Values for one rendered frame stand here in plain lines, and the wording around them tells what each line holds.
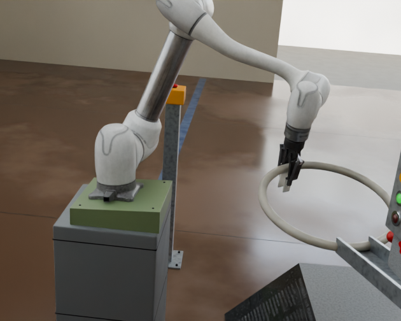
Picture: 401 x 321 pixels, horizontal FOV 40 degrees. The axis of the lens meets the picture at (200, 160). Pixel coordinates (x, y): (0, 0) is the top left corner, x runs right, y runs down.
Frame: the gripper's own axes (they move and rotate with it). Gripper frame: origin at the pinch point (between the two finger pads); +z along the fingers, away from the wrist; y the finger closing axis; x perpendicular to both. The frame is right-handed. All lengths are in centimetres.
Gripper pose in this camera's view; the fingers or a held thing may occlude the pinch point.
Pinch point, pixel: (284, 181)
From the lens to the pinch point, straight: 216.6
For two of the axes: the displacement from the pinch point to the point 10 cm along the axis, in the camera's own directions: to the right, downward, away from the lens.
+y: 4.3, 5.4, -7.2
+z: -1.1, 8.2, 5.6
